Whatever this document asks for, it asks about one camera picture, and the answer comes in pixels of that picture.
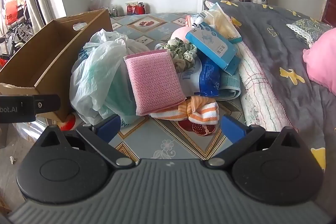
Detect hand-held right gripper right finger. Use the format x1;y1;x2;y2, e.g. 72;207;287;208
203;114;302;169

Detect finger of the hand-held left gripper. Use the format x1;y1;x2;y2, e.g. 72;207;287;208
33;94;61;114

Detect orange striped towel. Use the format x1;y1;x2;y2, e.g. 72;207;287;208
150;96;219;123

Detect white tube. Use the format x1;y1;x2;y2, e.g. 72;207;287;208
194;16;209;28

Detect light blue checked towel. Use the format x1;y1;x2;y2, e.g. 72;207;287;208
218;70;241;101

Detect blue and white tissue packet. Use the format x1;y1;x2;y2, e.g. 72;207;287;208
178;55;221;97

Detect white and green plastic bag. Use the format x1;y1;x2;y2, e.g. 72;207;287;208
70;30;150;126

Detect red bag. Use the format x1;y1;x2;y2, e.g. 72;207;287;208
5;0;19;25

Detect pink pillow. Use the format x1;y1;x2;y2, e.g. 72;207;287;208
303;28;336;89

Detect red ball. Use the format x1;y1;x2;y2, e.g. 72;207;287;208
60;113;76;131

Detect red cans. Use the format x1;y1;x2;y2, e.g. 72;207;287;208
126;2;147;15

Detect blue tissue box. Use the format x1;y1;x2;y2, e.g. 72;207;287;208
185;22;240;76

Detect pink mesh sponge cloth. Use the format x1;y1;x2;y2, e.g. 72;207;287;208
123;49;186;116

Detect lace-trimmed floral pillow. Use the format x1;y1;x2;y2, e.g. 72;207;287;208
286;19;332;43

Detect brown cardboard box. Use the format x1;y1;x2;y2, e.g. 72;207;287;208
0;9;114;122

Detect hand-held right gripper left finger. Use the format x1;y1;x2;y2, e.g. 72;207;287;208
34;114;136;169

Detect wheelchair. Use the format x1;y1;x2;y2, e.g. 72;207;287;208
0;22;34;56

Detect yellowish plastic packet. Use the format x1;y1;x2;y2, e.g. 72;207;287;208
202;2;243;43

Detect patterned table cover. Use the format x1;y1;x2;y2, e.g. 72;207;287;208
16;13;247;161

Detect green floral scrunchie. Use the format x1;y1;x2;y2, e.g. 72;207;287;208
166;38;198;73

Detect pink plush toy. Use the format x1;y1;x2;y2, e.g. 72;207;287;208
170;27;195;43

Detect grey quilt with yellow shapes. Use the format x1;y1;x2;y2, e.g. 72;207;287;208
203;0;336;172

